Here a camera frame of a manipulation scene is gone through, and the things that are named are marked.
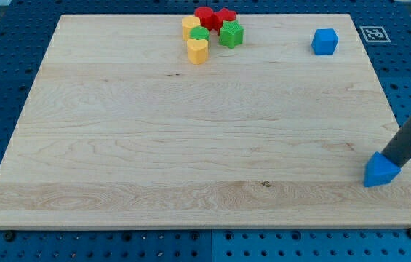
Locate blue cube block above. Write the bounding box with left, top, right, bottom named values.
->
left=311, top=28, right=338, bottom=55

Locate red cylinder block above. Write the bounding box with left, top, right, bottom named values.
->
left=194, top=7, right=214, bottom=31

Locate wooden board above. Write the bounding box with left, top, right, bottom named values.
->
left=0, top=14, right=411, bottom=230

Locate green star block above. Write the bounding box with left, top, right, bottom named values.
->
left=219, top=20, right=244, bottom=49

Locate green cylinder block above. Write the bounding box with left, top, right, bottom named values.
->
left=190, top=26, right=210, bottom=41

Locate yellow heart block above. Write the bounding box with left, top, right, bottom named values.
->
left=186, top=38, right=209, bottom=65

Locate white fiducial marker tag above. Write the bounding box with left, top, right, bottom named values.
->
left=359, top=25, right=391, bottom=43

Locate blue triangle block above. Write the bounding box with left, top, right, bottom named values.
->
left=364, top=152, right=401, bottom=187

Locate yellow hexagon block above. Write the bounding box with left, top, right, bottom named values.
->
left=181, top=15, right=201, bottom=41

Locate red star block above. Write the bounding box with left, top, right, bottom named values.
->
left=212, top=7, right=237, bottom=31

